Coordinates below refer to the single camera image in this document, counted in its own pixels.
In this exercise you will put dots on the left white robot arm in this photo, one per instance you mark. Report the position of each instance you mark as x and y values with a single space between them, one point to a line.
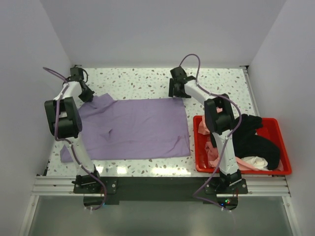
65 123

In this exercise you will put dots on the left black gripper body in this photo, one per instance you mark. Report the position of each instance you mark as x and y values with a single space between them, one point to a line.
87 95

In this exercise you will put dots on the purple t shirt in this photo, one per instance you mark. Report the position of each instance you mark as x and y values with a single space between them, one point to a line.
134 129

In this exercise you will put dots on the red plastic bin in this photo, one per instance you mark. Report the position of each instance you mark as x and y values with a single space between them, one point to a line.
270 130

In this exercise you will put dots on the white t shirt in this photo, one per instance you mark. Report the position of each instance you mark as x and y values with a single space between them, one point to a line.
258 163

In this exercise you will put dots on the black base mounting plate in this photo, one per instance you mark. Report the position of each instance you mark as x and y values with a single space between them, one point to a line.
113 190

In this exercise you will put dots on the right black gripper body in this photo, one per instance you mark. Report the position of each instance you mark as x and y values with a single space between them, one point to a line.
179 93

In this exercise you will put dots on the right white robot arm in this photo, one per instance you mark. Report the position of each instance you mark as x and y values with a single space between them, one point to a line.
219 120

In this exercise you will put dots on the black t shirt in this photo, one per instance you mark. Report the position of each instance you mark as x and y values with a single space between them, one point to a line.
249 144

